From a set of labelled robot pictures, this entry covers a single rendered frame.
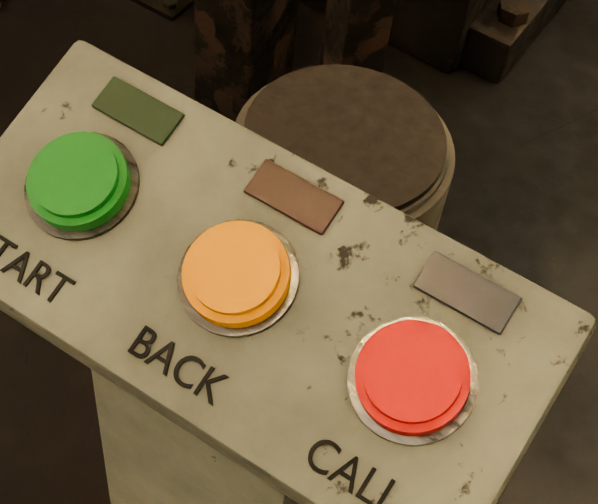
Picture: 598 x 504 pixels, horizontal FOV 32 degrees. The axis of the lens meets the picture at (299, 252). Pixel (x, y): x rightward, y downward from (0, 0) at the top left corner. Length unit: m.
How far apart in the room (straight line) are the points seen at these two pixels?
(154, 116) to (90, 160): 0.03
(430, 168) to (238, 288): 0.20
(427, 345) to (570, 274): 0.85
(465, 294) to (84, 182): 0.15
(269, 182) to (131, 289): 0.07
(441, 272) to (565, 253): 0.85
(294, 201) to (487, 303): 0.08
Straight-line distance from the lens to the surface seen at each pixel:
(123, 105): 0.43
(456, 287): 0.38
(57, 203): 0.41
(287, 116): 0.56
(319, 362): 0.38
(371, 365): 0.36
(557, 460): 1.08
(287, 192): 0.40
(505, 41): 1.35
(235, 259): 0.38
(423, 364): 0.36
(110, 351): 0.39
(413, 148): 0.55
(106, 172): 0.41
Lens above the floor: 0.91
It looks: 52 degrees down
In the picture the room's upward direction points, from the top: 8 degrees clockwise
